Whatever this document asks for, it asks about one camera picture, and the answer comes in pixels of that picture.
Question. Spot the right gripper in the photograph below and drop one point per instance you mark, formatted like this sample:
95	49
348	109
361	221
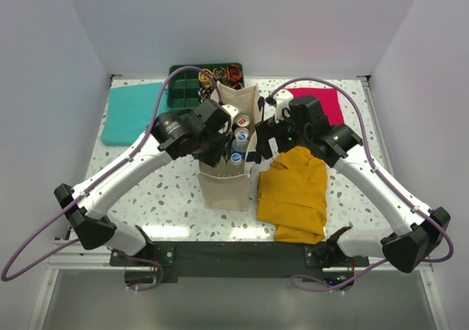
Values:
270	128

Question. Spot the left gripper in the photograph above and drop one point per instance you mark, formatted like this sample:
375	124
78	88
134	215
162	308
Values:
213	158

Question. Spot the Pocari Sweat bottle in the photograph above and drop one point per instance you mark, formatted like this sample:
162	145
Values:
240	137

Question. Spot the small clear water bottle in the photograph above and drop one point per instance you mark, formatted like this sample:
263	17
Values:
240	146

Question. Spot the blue cap clear bottle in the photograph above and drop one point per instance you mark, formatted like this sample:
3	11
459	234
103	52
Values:
236	159

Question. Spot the beige canvas tote bag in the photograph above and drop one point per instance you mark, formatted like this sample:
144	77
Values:
227	185

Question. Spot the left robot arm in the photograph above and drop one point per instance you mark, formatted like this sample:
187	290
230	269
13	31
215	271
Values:
201	133

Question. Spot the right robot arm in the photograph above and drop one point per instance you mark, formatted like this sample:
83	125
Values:
416	229

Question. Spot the red tab can near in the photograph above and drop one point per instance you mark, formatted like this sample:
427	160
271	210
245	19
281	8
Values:
241	130

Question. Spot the red tab can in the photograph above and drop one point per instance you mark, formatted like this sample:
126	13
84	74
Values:
241	130
243	121

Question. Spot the red tab can far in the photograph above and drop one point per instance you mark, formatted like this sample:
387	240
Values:
243	121

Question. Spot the black white rolled tie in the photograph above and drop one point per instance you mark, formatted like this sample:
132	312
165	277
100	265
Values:
204	93

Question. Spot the brown pink rolled tie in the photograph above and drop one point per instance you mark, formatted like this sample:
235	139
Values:
237	86

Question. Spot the green compartment tray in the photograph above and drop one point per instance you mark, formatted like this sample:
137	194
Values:
182	91

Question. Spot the mustard yellow cloth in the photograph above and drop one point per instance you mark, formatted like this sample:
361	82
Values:
292	197

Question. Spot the yellow rolled tie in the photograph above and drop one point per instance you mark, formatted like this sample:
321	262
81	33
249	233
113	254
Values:
205	78

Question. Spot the orange black rolled tie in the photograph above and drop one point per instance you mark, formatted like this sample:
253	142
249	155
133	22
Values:
234	73

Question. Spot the brown patterned rolled tie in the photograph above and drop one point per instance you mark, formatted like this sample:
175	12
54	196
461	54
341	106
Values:
220	75

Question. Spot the red folded cloth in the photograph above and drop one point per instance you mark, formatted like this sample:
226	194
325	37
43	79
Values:
328	99

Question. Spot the teal folded cloth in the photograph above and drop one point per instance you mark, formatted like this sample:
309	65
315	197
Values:
129	112

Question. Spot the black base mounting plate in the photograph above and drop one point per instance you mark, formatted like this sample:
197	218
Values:
189	259

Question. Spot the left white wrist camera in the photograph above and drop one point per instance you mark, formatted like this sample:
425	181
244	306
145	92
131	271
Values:
233	111

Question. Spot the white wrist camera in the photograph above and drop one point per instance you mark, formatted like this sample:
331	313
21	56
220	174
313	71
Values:
233	111
280	100

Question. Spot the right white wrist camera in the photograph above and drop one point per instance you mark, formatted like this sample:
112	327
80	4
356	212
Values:
280	100

